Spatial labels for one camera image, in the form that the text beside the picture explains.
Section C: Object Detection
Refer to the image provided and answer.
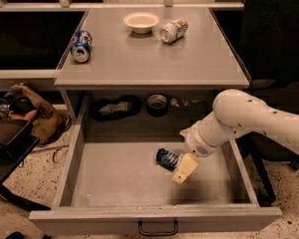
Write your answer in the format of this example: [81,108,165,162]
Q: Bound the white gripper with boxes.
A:
[172,123,217,184]

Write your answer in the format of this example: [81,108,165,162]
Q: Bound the blue rxbar blueberry wrapper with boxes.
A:
[155,148,179,171]

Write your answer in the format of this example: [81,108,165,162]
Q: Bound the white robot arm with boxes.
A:
[172,90,299,184]

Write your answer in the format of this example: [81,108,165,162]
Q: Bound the grey open top drawer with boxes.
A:
[30,124,281,236]

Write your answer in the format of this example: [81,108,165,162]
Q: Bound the grey cabinet with counter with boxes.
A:
[55,7,249,142]

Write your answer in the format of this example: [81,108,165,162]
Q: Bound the crumpled white paper scraps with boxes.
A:
[169,98,199,108]

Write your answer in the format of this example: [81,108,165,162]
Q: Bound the black tape roll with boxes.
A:
[147,94,168,117]

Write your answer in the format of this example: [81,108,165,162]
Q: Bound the black and grey shoe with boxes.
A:
[90,95,142,121]

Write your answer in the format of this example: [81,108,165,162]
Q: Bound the silver soda can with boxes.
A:
[159,18,188,44]

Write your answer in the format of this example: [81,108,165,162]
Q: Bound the brown crumpled cloth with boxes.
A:
[4,83,71,144]

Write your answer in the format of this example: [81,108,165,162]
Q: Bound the white paper bowl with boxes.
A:
[124,12,159,34]

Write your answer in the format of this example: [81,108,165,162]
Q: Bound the blue pepsi can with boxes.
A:
[70,30,93,63]

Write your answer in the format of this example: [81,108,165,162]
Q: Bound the black office chair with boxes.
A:
[229,0,299,208]

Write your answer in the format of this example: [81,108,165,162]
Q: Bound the black side table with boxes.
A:
[0,119,50,211]

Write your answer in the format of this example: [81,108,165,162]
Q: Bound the black metal drawer handle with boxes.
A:
[139,221,178,237]

